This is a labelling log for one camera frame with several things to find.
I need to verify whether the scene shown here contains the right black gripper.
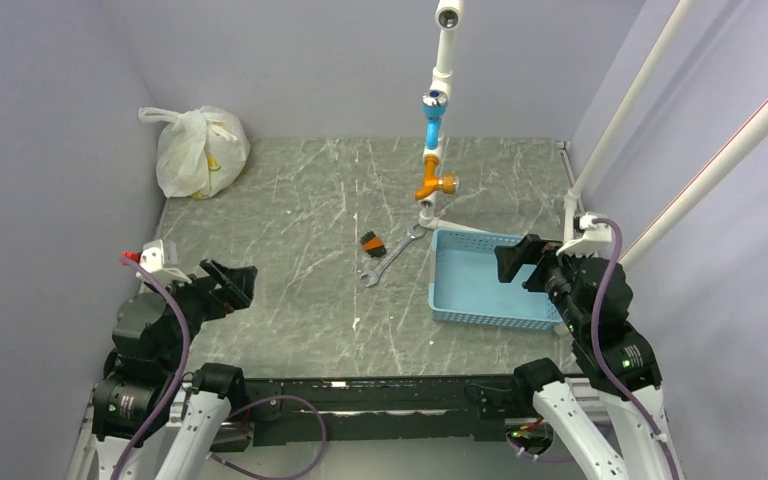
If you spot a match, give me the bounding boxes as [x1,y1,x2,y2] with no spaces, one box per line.
[494,231,594,333]

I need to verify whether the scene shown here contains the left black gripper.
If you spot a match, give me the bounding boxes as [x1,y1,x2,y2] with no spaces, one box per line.
[147,256,256,368]

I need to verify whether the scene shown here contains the white plastic shopping bag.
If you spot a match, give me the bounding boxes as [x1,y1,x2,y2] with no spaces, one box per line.
[138,105,251,199]

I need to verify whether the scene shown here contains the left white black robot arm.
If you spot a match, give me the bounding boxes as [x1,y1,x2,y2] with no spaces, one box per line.
[91,255,258,479]

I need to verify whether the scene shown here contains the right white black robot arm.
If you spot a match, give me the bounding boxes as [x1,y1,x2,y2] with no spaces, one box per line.
[494,234,683,479]

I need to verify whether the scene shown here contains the light blue plastic basket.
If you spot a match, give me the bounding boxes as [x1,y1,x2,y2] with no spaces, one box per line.
[428,229,562,331]

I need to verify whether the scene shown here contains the silver combination wrench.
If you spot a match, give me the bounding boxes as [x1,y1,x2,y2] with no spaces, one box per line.
[360,224,427,288]

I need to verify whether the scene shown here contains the black orange hex key set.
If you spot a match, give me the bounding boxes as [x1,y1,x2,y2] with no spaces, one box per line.
[359,231,387,258]

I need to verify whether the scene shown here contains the white blue orange pipe stand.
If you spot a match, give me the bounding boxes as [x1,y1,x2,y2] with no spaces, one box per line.
[414,0,480,232]

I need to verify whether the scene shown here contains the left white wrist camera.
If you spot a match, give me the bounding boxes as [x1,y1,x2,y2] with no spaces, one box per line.
[121,239,192,287]

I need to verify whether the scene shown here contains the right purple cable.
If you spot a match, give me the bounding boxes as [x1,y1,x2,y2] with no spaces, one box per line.
[506,217,682,480]

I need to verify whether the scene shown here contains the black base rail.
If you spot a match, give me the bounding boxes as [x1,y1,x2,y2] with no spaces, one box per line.
[220,374,537,451]

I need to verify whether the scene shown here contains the white frame pole far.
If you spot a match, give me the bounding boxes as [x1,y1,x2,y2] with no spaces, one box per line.
[563,0,694,242]

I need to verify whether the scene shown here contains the white frame pole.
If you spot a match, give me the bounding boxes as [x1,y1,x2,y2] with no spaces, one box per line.
[563,0,694,242]
[620,97,768,267]

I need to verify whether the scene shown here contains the white frame pole near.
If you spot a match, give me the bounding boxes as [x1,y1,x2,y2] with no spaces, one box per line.
[620,97,768,267]

